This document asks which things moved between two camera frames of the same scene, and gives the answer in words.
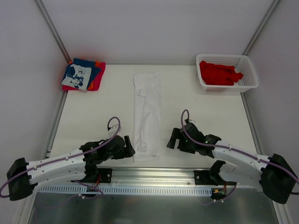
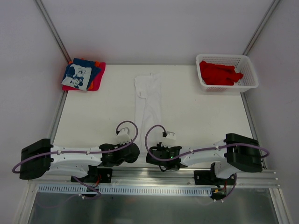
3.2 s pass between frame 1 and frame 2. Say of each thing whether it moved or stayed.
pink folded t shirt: stayed
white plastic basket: stayed
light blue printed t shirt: stayed
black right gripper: moved
